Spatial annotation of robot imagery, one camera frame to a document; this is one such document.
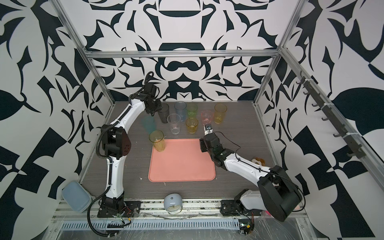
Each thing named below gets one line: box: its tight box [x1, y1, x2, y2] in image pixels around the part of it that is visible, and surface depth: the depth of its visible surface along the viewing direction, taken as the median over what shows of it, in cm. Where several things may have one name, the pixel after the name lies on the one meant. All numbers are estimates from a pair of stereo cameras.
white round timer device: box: [164, 193, 183, 215], surface depth 72 cm
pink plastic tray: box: [148, 138, 216, 183], surface depth 89 cm
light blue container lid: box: [62, 181, 92, 213], surface depth 78 cm
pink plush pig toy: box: [261, 210, 274, 218], surface depth 74 cm
